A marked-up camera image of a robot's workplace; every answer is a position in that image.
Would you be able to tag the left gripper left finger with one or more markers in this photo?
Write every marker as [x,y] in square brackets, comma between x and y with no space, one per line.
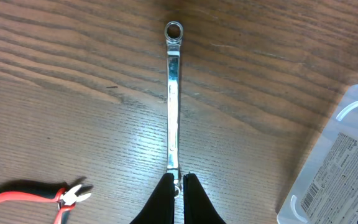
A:
[159,209]

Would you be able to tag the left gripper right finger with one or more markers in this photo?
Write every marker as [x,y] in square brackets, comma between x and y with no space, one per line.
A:
[198,208]

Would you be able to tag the red handled pliers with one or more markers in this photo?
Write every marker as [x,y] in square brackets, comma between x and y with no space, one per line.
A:
[66,197]

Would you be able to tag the silver ring wrench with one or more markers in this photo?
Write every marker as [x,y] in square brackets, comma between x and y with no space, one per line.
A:
[173,34]

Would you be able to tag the clear plastic container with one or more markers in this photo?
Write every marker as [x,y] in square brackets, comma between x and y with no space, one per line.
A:
[326,189]

